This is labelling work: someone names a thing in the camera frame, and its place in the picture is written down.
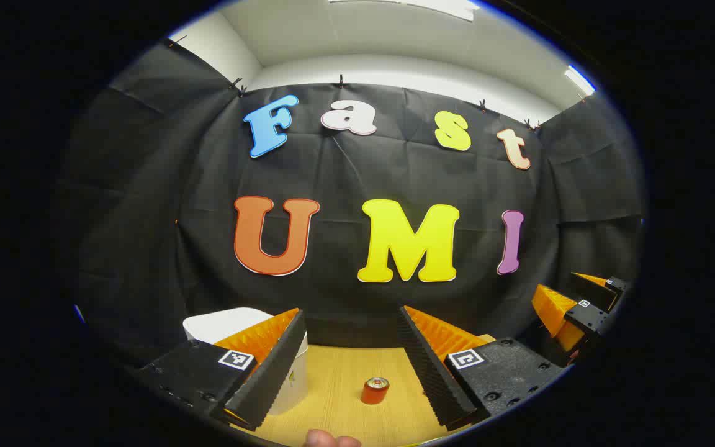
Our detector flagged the red pop can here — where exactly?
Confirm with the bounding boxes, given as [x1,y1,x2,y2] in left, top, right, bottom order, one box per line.
[361,377,390,405]

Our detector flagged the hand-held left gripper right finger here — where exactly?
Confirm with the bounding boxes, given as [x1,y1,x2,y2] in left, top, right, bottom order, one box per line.
[398,305,567,432]

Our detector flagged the wooden desktop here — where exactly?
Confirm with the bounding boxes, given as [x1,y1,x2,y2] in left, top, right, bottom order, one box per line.
[233,335,498,447]

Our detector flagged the black backdrop cloth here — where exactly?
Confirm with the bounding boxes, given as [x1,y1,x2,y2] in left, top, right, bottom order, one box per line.
[53,37,647,373]

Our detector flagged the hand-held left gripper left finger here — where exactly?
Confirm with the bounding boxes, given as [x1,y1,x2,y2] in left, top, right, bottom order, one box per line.
[137,307,308,432]

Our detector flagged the ceiling light panel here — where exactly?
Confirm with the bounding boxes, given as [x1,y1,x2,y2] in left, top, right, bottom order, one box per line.
[565,65,597,95]

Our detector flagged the white desktop garbage bin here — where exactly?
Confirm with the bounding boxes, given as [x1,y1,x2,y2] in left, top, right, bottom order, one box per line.
[182,307,310,415]

